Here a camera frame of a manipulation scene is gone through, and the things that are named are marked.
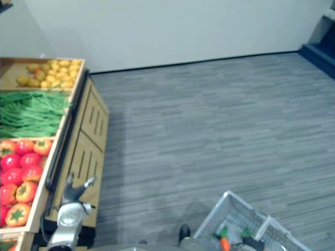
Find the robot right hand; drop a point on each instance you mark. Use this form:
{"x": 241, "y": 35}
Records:
{"x": 252, "y": 243}

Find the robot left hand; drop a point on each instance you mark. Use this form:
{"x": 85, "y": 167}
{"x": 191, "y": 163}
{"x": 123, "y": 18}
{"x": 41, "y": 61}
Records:
{"x": 72, "y": 194}

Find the white plastic lattice basket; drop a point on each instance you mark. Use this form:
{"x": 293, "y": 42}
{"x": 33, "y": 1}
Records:
{"x": 235, "y": 209}

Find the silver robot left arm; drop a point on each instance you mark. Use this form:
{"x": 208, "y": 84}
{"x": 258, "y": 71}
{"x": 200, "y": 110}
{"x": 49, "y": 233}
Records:
{"x": 68, "y": 222}

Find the orange carrot with green top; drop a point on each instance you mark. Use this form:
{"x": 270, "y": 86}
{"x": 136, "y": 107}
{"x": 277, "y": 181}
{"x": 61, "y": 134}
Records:
{"x": 225, "y": 243}

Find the red tomato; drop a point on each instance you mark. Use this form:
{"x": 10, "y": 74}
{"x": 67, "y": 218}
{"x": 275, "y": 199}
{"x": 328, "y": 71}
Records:
{"x": 30, "y": 160}
{"x": 32, "y": 174}
{"x": 2, "y": 216}
{"x": 10, "y": 162}
{"x": 8, "y": 194}
{"x": 12, "y": 176}
{"x": 24, "y": 147}

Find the orange-red tomato with green star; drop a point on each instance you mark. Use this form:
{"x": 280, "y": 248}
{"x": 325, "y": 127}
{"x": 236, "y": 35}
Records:
{"x": 8, "y": 246}
{"x": 42, "y": 147}
{"x": 17, "y": 215}
{"x": 6, "y": 148}
{"x": 26, "y": 192}

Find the wooden produce stand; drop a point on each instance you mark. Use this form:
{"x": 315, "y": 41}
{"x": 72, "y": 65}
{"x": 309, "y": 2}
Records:
{"x": 86, "y": 146}

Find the dark robot foot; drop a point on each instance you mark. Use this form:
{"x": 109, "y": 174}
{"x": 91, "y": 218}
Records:
{"x": 184, "y": 232}

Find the green beans pile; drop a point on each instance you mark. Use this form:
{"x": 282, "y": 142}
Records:
{"x": 31, "y": 115}

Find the yellow lemon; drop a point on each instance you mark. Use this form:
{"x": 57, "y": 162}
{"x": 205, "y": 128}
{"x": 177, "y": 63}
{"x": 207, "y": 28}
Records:
{"x": 63, "y": 70}
{"x": 56, "y": 83}
{"x": 53, "y": 63}
{"x": 52, "y": 72}
{"x": 73, "y": 74}
{"x": 67, "y": 79}
{"x": 67, "y": 85}
{"x": 76, "y": 62}
{"x": 61, "y": 76}
{"x": 64, "y": 63}
{"x": 74, "y": 68}
{"x": 45, "y": 84}
{"x": 50, "y": 78}

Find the brown potato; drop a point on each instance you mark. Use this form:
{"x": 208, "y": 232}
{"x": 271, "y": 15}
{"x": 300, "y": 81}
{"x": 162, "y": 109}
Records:
{"x": 45, "y": 67}
{"x": 40, "y": 75}
{"x": 34, "y": 83}
{"x": 32, "y": 67}
{"x": 23, "y": 80}

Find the dark blue cabinet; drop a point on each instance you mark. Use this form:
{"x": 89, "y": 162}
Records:
{"x": 322, "y": 56}

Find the dark shelf corner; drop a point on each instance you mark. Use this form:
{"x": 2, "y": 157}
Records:
{"x": 4, "y": 5}

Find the black stand rail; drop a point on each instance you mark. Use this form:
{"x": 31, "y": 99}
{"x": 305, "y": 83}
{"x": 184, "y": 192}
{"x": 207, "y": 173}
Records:
{"x": 56, "y": 157}

